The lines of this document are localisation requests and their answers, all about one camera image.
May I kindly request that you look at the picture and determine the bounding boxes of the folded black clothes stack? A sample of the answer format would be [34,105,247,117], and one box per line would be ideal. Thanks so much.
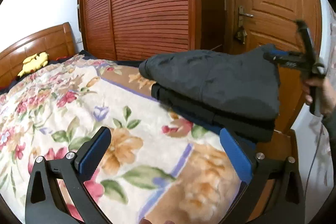
[151,84,275,143]

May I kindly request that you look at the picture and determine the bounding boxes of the wooden headboard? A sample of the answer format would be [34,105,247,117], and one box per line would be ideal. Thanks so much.
[0,22,75,89]

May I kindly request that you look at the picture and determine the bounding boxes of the wooden louvered wardrobe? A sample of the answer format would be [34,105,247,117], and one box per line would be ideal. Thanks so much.
[77,0,227,62]

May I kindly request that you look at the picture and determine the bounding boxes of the metal door handle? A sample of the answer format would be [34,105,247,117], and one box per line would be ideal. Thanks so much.
[238,6,254,28]

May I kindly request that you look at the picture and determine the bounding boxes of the wooden room door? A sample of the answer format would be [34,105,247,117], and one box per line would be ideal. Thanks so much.
[220,0,323,135]

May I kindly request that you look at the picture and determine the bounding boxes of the yellow Pikachu plush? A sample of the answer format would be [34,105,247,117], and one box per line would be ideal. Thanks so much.
[17,52,49,77]

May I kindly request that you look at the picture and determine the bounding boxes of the floral bed blanket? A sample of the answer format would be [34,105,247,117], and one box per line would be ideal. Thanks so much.
[1,55,240,223]

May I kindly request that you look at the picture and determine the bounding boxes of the person's right hand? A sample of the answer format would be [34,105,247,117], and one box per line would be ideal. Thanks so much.
[302,77,335,117]

